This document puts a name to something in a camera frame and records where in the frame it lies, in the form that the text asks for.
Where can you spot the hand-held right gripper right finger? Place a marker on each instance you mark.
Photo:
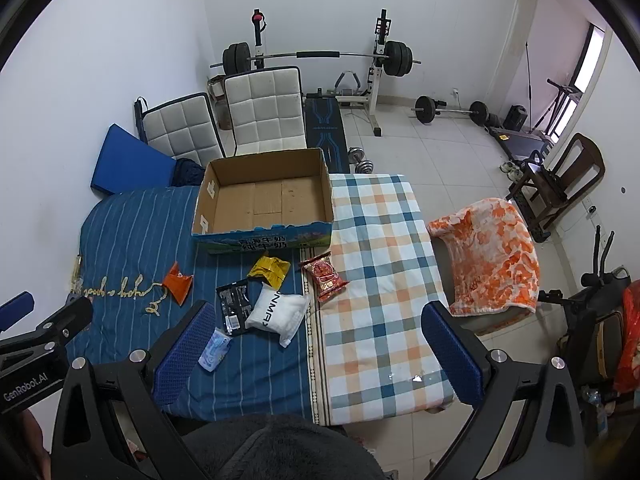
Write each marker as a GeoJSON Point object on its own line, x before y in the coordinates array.
{"type": "Point", "coordinates": [450, 355]}

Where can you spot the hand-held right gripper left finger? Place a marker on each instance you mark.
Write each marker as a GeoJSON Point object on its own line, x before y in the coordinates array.
{"type": "Point", "coordinates": [184, 357]}

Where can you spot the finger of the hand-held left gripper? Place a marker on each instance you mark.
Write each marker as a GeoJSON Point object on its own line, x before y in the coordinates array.
{"type": "Point", "coordinates": [17, 304]}
{"type": "Point", "coordinates": [65, 320]}

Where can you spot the blue and white tissue packet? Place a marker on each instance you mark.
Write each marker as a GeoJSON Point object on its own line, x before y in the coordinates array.
{"type": "Point", "coordinates": [215, 352]}

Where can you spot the black snack packet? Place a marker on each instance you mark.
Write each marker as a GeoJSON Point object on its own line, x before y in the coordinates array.
{"type": "Point", "coordinates": [234, 305]}

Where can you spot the orange snack packet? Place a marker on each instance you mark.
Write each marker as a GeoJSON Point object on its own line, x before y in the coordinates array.
{"type": "Point", "coordinates": [178, 282]}

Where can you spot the white soft packet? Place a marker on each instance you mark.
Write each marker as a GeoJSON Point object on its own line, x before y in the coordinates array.
{"type": "Point", "coordinates": [277, 312]}

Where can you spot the yellow snack packet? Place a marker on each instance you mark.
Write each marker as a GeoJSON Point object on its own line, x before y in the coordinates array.
{"type": "Point", "coordinates": [269, 271]}

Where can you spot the red snack packet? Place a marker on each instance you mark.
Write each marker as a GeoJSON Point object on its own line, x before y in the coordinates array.
{"type": "Point", "coordinates": [324, 275]}

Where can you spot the cardboard box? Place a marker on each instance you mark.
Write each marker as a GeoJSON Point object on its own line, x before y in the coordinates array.
{"type": "Point", "coordinates": [260, 205]}

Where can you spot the orange floral towel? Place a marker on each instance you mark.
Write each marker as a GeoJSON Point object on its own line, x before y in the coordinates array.
{"type": "Point", "coordinates": [495, 255]}

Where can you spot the checkered plaid cloth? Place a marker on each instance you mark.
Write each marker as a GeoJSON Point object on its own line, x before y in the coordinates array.
{"type": "Point", "coordinates": [380, 270]}

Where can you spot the blue striped blanket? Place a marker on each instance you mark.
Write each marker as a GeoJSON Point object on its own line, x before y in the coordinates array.
{"type": "Point", "coordinates": [130, 230]}

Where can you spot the person's dark knit clothing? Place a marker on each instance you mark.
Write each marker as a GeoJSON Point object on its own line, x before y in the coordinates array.
{"type": "Point", "coordinates": [280, 450]}

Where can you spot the black exercise bike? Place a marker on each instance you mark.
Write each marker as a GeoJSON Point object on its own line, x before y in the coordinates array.
{"type": "Point", "coordinates": [585, 320]}

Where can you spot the blue foam cushion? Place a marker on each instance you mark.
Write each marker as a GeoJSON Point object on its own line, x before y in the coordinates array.
{"type": "Point", "coordinates": [130, 160]}

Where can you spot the red bag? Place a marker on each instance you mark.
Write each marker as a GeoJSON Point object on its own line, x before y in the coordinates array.
{"type": "Point", "coordinates": [630, 340]}

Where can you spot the dark blue cloth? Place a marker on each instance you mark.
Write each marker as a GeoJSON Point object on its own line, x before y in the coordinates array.
{"type": "Point", "coordinates": [187, 172]}

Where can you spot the white shoe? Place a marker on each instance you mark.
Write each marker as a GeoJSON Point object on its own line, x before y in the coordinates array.
{"type": "Point", "coordinates": [505, 166]}
{"type": "Point", "coordinates": [515, 174]}

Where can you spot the chrome dumbbell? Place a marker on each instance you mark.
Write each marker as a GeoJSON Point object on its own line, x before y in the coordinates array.
{"type": "Point", "coordinates": [357, 154]}
{"type": "Point", "coordinates": [364, 167]}

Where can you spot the black treadmill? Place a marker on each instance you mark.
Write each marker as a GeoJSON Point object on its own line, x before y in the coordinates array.
{"type": "Point", "coordinates": [520, 145]}

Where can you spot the white quilted chair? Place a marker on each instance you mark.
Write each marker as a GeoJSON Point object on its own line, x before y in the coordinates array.
{"type": "Point", "coordinates": [265, 110]}
{"type": "Point", "coordinates": [180, 127]}

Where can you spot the dark wooden chair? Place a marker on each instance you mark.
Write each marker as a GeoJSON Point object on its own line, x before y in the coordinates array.
{"type": "Point", "coordinates": [580, 160]}

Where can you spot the black speaker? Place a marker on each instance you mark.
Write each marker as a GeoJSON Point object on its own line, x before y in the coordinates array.
{"type": "Point", "coordinates": [515, 118]}

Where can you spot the short barbell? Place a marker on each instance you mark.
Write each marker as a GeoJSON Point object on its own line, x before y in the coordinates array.
{"type": "Point", "coordinates": [426, 109]}

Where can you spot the black weight bench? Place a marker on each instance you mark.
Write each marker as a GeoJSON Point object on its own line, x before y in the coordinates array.
{"type": "Point", "coordinates": [325, 130]}

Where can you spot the white barbell rack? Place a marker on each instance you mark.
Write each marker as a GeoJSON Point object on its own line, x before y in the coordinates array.
{"type": "Point", "coordinates": [377, 85]}

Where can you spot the black tripod stand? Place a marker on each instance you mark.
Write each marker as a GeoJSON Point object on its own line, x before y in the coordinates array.
{"type": "Point", "coordinates": [560, 91]}

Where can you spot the window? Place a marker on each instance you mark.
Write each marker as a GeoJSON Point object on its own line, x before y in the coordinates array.
{"type": "Point", "coordinates": [590, 60]}

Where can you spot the long barbell with black plates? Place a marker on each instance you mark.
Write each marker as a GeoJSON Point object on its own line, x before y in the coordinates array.
{"type": "Point", "coordinates": [320, 54]}

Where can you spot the gold metal bracket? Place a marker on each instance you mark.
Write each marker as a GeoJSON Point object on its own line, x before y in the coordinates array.
{"type": "Point", "coordinates": [76, 272]}

